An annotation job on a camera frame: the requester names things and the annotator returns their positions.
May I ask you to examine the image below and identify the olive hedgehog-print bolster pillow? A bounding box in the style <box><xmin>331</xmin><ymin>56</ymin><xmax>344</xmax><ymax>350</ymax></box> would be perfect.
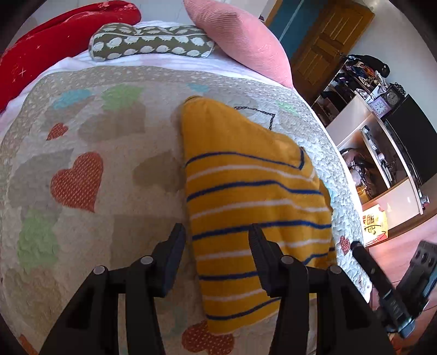
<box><xmin>89</xmin><ymin>22</ymin><xmax>215</xmax><ymax>63</ymax></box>

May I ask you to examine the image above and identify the small white square clock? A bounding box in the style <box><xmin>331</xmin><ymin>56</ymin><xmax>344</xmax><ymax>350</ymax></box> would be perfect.
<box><xmin>371</xmin><ymin>98</ymin><xmax>391</xmax><ymax>118</ymax></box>

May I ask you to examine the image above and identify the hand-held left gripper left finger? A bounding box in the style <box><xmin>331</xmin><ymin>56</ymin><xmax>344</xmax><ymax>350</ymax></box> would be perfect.
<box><xmin>39</xmin><ymin>223</ymin><xmax>187</xmax><ymax>355</ymax></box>

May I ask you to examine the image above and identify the pink ribbed pillow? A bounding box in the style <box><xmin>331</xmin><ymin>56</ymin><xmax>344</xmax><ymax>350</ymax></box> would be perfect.
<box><xmin>183</xmin><ymin>0</ymin><xmax>294</xmax><ymax>88</ymax></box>

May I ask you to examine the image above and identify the red pillow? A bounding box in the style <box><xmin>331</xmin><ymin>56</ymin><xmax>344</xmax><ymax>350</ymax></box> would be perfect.
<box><xmin>0</xmin><ymin>1</ymin><xmax>141</xmax><ymax>113</ymax></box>

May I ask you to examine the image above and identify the beige heart-patterned quilt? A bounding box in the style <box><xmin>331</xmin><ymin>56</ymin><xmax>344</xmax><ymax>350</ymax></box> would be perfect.
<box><xmin>0</xmin><ymin>65</ymin><xmax>372</xmax><ymax>355</ymax></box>

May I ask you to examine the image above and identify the wooden door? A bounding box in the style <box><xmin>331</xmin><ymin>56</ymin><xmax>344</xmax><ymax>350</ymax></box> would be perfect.
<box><xmin>290</xmin><ymin>0</ymin><xmax>375</xmax><ymax>105</ymax></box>

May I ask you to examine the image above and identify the black television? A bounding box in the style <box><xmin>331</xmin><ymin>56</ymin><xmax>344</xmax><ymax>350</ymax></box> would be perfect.
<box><xmin>385</xmin><ymin>94</ymin><xmax>437</xmax><ymax>187</ymax></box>

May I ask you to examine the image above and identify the white bed sheet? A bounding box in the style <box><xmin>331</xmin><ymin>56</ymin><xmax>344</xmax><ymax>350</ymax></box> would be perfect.
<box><xmin>0</xmin><ymin>21</ymin><xmax>296</xmax><ymax>120</ymax></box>

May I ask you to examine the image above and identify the dark round clock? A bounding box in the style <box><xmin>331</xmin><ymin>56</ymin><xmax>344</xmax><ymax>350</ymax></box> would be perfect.
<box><xmin>385</xmin><ymin>82</ymin><xmax>406</xmax><ymax>107</ymax></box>

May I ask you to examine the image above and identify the yellow printed box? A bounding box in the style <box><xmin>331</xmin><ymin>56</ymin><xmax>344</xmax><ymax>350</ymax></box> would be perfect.
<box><xmin>361</xmin><ymin>204</ymin><xmax>389</xmax><ymax>247</ymax></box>

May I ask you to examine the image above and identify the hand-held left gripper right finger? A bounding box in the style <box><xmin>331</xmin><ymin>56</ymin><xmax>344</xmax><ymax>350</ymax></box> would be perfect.
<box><xmin>249</xmin><ymin>223</ymin><xmax>397</xmax><ymax>355</ymax></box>

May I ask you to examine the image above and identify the yellow striped sweater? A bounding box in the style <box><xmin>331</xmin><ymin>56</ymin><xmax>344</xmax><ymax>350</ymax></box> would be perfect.
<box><xmin>180</xmin><ymin>96</ymin><xmax>338</xmax><ymax>336</ymax></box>

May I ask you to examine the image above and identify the blue glass door panel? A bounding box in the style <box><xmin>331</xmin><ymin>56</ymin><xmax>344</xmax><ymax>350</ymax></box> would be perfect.
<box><xmin>265</xmin><ymin>0</ymin><xmax>323</xmax><ymax>50</ymax></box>

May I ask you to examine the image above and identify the pile of shelf clutter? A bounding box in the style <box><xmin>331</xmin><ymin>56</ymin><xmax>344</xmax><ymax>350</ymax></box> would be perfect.
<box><xmin>333</xmin><ymin>55</ymin><xmax>390</xmax><ymax>103</ymax></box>

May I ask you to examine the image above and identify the white shelf cabinet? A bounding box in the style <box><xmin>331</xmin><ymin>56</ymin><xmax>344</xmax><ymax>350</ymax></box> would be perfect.
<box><xmin>312</xmin><ymin>90</ymin><xmax>430</xmax><ymax>239</ymax></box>

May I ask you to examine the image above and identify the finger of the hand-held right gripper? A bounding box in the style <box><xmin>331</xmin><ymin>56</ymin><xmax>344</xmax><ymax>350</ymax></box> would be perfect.
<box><xmin>350</xmin><ymin>241</ymin><xmax>394</xmax><ymax>299</ymax></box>

